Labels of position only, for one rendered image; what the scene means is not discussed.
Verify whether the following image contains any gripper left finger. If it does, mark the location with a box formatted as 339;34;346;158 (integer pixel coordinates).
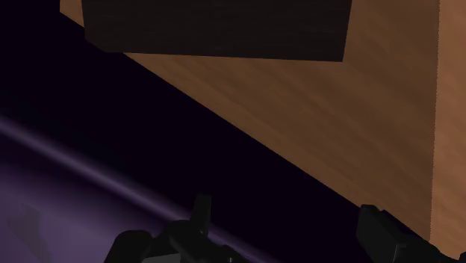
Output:
103;193;253;263

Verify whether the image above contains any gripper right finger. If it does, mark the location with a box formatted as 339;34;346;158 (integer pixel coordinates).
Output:
355;204;466;263

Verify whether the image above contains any dark robot stand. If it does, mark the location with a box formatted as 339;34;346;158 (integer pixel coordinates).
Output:
81;0;353;63

